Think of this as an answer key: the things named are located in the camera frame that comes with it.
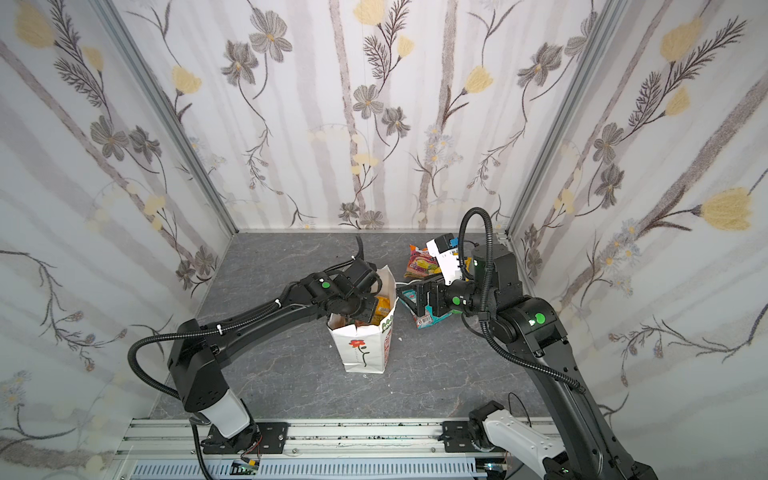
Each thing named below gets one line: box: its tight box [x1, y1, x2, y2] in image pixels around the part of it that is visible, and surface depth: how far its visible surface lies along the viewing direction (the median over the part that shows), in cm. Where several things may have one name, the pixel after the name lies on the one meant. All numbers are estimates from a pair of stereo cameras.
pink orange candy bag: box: [404, 244, 442, 279], surface depth 109 cm
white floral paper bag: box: [326, 265, 399, 374], surface depth 71 cm
